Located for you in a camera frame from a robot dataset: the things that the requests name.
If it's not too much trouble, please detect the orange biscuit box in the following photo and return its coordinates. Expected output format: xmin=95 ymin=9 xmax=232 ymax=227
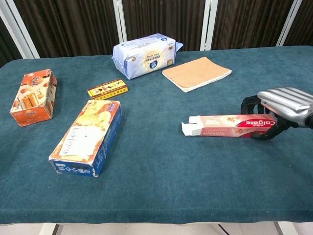
xmin=9 ymin=69 xmax=58 ymax=127

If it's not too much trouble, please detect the blue white tissue pack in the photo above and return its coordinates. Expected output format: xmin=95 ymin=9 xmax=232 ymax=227
xmin=111 ymin=33 xmax=184 ymax=80

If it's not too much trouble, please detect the tan folded cloth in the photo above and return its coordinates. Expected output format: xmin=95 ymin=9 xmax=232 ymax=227
xmin=162 ymin=56 xmax=232 ymax=93

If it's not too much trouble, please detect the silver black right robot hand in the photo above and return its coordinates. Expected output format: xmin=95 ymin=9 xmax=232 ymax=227
xmin=240 ymin=86 xmax=313 ymax=141

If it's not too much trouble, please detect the white screen frame post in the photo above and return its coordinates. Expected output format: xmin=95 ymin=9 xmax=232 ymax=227
xmin=200 ymin=0 xmax=218 ymax=51
xmin=276 ymin=0 xmax=306 ymax=47
xmin=0 ymin=0 xmax=41 ymax=59
xmin=112 ymin=0 xmax=128 ymax=45

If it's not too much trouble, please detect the teal table cloth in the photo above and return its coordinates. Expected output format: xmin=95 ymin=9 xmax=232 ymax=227
xmin=0 ymin=45 xmax=313 ymax=225

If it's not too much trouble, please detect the blue yellow biscuit box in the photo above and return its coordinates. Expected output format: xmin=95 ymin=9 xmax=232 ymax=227
xmin=48 ymin=99 xmax=123 ymax=178

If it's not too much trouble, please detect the white table leg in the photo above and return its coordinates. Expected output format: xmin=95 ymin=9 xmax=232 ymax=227
xmin=38 ymin=223 xmax=64 ymax=235
xmin=273 ymin=221 xmax=289 ymax=235

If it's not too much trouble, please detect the red Colgate toothpaste box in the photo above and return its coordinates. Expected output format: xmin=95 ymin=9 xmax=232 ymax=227
xmin=181 ymin=114 xmax=278 ymax=138

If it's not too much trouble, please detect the small yellow red box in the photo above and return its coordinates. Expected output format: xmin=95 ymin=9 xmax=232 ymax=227
xmin=87 ymin=78 xmax=129 ymax=101

